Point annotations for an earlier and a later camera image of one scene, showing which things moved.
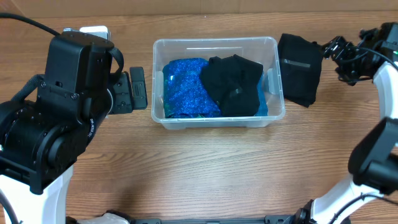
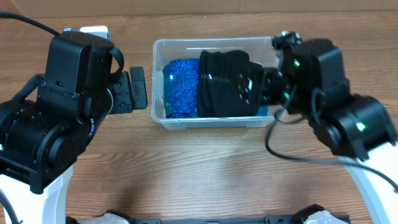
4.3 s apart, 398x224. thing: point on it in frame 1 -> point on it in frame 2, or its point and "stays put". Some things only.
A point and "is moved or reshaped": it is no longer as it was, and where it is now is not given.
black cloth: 300,61 is moved or reshaped
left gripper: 125,93 stays put
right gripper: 348,48 -> 274,79
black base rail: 281,219 stays put
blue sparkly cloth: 185,95 stays put
